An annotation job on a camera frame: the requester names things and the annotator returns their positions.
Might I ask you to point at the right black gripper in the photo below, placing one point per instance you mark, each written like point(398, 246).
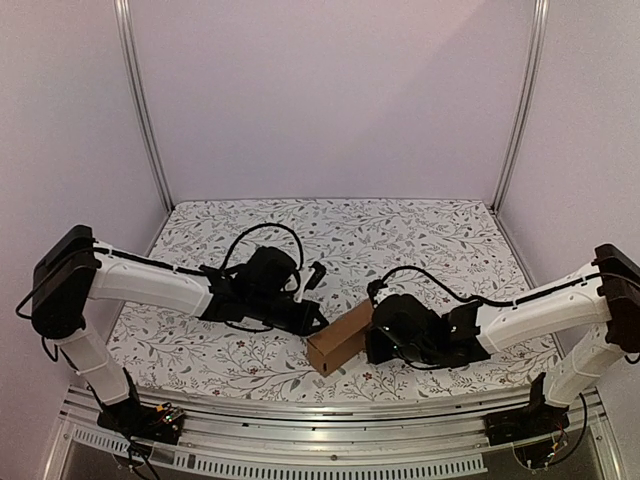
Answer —
point(375, 345)

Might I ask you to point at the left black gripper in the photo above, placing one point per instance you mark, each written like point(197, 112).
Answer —
point(301, 327)

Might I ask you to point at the brown cardboard box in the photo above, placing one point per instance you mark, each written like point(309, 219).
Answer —
point(329, 349)

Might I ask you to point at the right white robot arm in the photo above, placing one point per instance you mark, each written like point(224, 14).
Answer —
point(602, 295)

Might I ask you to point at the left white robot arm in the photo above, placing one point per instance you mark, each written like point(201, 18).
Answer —
point(79, 269)

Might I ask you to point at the floral patterned table mat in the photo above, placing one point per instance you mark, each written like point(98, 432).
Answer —
point(434, 249)

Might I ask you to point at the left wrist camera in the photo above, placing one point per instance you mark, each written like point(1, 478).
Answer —
point(308, 279)

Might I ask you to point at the aluminium front rail frame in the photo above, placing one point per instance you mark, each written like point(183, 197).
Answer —
point(435, 438)

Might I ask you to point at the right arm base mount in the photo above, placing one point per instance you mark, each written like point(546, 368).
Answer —
point(536, 431)

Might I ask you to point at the right aluminium corner post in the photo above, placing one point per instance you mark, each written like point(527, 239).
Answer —
point(525, 101)

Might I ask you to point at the aluminium corner post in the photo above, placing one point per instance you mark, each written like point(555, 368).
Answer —
point(525, 101)
point(124, 23)

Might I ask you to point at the left aluminium corner post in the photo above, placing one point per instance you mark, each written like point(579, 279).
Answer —
point(124, 23)

